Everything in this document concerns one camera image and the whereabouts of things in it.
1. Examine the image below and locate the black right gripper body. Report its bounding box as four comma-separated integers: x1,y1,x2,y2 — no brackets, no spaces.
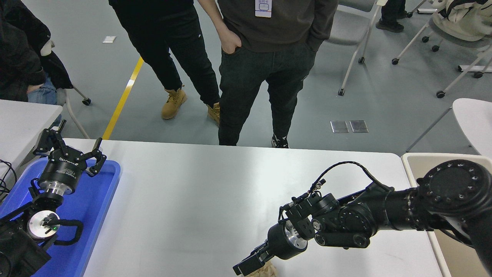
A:
267,222,309,261

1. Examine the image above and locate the white ID badge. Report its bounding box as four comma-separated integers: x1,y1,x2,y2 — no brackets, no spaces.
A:
255,0,273,18

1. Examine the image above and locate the white wheeled chair frame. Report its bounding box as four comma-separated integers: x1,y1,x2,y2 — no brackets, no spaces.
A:
325,0,387,97

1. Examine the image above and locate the white wheeled chair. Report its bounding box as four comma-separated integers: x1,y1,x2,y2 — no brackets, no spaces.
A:
391,17,442,65
406,0,439,43

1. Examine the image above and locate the blue plastic tray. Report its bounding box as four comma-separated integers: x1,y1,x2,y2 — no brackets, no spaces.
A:
0,158,121,277

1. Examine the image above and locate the person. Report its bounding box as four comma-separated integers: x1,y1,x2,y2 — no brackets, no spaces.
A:
376,0,408,33
108,0,221,125
198,0,339,149
0,0,74,105

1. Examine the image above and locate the black cable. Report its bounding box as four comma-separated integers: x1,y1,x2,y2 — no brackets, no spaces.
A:
0,160,18,202

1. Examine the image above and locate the white rounded side table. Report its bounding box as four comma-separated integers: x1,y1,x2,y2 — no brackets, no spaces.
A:
407,98,492,158

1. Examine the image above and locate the large pale bin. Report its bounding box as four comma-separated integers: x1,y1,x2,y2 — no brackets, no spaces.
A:
401,153,492,277

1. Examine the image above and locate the tan paper ball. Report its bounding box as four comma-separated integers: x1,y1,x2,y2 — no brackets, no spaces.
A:
246,261,278,277

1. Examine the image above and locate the grey wheeled chair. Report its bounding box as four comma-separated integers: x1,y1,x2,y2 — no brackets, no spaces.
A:
58,87,93,139

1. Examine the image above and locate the person's right hand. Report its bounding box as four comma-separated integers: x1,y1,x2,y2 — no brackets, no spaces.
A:
221,28,243,55

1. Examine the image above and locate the white wheeled table frame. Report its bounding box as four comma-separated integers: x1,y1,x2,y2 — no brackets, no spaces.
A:
436,46,492,98

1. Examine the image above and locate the cream jacket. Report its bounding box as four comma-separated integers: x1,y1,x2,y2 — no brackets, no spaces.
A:
432,0,492,42

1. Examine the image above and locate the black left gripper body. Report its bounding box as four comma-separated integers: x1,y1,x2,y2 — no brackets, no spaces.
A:
38,146,86,190

